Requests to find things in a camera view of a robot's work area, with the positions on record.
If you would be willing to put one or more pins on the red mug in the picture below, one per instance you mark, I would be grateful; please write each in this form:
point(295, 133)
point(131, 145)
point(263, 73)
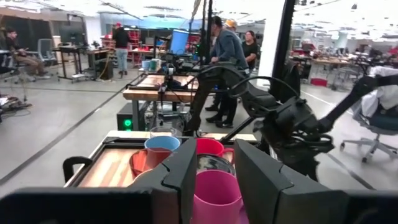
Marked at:
point(211, 146)

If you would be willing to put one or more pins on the small blue cup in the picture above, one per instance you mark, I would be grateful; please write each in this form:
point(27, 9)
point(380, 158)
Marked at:
point(161, 143)

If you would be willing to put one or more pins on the person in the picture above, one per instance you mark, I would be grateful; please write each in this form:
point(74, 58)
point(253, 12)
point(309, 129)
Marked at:
point(21, 56)
point(121, 40)
point(228, 46)
point(250, 49)
point(231, 24)

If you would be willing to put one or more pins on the blue background cup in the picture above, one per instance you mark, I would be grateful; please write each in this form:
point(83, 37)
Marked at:
point(146, 64)

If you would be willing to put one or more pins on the office chair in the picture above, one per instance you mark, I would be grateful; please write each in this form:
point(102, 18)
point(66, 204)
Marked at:
point(382, 123)

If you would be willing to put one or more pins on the tall pink cup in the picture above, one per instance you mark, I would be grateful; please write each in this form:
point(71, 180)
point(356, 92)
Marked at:
point(214, 202)

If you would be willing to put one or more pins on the blue screen monitor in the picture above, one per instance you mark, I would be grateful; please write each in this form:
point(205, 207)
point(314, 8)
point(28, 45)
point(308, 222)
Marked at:
point(179, 42)

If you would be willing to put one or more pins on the clear glass mug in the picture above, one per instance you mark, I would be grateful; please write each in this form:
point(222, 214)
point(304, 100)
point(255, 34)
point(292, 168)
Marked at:
point(155, 132)

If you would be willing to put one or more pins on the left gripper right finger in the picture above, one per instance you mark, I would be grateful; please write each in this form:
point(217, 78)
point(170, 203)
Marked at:
point(264, 189)

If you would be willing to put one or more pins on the black white wavy mug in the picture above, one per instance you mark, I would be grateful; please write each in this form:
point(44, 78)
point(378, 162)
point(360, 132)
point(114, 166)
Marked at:
point(214, 163)

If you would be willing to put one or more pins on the green background cup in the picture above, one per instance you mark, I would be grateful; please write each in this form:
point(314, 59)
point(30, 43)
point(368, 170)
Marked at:
point(155, 64)

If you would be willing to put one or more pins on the black aluminium table frame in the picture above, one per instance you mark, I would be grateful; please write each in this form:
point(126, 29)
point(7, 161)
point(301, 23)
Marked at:
point(283, 62)

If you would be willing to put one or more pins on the white cloth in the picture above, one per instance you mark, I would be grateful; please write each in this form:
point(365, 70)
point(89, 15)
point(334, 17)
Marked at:
point(387, 93)

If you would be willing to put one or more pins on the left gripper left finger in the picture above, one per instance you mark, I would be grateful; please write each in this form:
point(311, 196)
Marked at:
point(177, 177)

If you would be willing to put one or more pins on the black computer green lights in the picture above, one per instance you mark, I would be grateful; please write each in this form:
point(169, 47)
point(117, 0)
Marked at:
point(127, 113)

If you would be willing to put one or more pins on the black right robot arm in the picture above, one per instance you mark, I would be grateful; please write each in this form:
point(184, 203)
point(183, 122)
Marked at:
point(214, 77)

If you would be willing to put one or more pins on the wooden background table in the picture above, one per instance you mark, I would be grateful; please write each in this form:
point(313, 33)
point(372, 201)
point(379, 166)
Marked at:
point(149, 95)

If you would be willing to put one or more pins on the red bin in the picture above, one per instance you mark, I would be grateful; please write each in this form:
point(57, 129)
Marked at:
point(318, 81)

